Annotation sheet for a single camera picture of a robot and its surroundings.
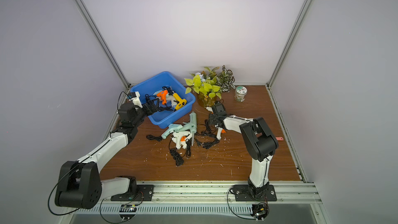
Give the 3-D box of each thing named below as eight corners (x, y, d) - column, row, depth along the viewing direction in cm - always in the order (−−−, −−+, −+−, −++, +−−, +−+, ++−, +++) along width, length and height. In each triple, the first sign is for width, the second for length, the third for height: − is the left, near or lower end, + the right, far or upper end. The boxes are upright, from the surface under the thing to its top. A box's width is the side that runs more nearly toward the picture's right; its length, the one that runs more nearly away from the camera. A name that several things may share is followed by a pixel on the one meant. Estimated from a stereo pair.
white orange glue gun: (169, 149, 88) (169, 147, 86) (172, 133, 94) (171, 131, 92) (190, 149, 88) (189, 147, 86) (191, 133, 94) (190, 131, 92)
